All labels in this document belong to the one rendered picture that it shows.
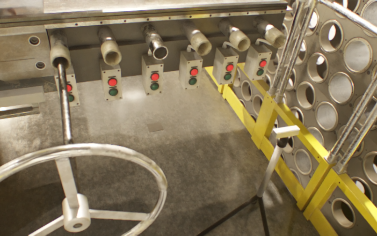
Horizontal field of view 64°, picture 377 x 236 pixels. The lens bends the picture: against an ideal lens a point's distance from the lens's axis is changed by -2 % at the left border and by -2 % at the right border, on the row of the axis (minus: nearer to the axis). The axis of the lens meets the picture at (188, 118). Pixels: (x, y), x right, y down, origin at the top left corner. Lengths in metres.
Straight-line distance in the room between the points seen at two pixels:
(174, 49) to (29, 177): 1.08
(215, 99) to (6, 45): 1.54
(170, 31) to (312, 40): 1.67
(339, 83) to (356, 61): 0.24
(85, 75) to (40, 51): 0.19
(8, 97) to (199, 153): 1.12
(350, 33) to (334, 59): 0.23
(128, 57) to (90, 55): 0.16
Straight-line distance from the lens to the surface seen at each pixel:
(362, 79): 2.46
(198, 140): 2.02
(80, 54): 1.28
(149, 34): 1.22
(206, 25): 1.39
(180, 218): 1.66
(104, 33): 1.21
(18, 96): 1.32
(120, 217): 0.73
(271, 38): 1.37
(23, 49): 1.31
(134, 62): 1.33
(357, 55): 2.64
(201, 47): 1.25
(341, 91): 2.75
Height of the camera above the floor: 1.43
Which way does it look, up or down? 41 degrees down
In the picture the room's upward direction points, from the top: 7 degrees clockwise
